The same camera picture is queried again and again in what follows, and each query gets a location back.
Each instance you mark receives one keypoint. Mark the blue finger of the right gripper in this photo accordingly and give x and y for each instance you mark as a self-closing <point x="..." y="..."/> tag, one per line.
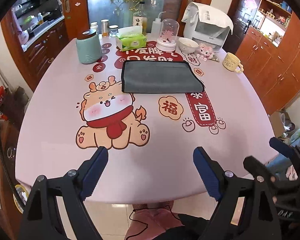
<point x="281" y="147"/>

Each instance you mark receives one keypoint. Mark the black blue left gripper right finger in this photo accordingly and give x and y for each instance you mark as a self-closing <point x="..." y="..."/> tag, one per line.
<point x="245" y="208"/>

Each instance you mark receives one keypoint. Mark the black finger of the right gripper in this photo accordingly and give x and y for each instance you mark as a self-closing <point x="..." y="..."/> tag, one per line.
<point x="259" y="171"/>

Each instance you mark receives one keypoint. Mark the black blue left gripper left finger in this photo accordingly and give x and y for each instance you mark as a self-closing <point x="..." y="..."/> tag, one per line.
<point x="41" y="217"/>

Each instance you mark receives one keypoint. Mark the grey towel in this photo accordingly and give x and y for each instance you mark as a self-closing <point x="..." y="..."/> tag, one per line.
<point x="159" y="77"/>

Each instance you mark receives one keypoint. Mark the wooden cabinet right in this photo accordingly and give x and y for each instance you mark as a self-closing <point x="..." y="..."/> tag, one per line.
<point x="270" y="55"/>

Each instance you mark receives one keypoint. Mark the yellow ceramic mug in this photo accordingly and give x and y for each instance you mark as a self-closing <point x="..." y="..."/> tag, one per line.
<point x="232" y="63"/>

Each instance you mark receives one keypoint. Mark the pink cartoon tablecloth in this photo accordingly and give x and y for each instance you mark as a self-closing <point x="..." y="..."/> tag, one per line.
<point x="150" y="137"/>

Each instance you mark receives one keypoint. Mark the pink plush toy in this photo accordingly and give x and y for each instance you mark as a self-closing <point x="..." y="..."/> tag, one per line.
<point x="205" y="53"/>

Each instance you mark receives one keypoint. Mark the white ceramic bowl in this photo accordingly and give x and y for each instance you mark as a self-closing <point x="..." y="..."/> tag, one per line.
<point x="187" y="46"/>

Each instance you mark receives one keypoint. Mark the white appliance with cloth cover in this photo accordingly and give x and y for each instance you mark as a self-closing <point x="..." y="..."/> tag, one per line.
<point x="206" y="24"/>

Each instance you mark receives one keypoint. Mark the glass dome ornament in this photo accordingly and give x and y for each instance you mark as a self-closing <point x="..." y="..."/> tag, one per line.
<point x="168" y="33"/>

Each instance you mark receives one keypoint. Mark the white squeeze wash bottle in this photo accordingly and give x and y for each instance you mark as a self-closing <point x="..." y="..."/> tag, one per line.
<point x="156" y="25"/>

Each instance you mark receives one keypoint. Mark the teal ceramic jar brown lid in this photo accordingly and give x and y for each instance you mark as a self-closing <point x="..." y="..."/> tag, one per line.
<point x="88" y="47"/>

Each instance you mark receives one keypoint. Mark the wooden kitchen counter cabinet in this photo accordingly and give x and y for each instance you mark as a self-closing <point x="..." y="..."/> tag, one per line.
<point x="34" y="58"/>

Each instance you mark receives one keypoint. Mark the green tissue box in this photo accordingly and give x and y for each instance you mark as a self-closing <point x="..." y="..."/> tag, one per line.
<point x="129" y="38"/>

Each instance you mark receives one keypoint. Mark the clear liquor bottle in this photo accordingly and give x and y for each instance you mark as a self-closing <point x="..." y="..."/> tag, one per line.
<point x="140" y="17"/>

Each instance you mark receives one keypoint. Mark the white pill bottle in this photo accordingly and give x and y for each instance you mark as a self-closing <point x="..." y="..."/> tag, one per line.
<point x="94" y="26"/>

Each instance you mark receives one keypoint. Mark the small clear glass jar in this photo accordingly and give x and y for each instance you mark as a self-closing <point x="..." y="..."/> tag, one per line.
<point x="113" y="30"/>

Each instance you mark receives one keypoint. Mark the metal lidded amber jar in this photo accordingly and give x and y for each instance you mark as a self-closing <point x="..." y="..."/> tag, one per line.
<point x="105" y="27"/>

